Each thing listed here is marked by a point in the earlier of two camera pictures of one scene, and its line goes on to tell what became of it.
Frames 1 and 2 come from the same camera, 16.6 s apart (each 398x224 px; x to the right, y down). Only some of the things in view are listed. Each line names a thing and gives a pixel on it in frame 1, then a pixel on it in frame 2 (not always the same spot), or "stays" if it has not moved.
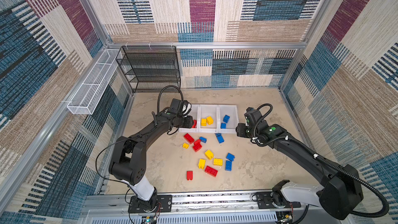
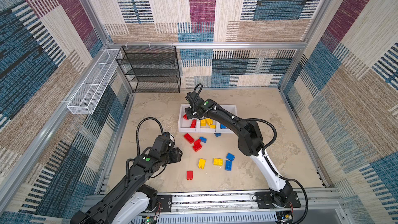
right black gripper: (240, 131) → (188, 113)
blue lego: (228, 165) stays
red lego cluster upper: (197, 145) stays
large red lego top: (189, 138) stays
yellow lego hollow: (209, 120) stays
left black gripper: (188, 123) → (176, 155)
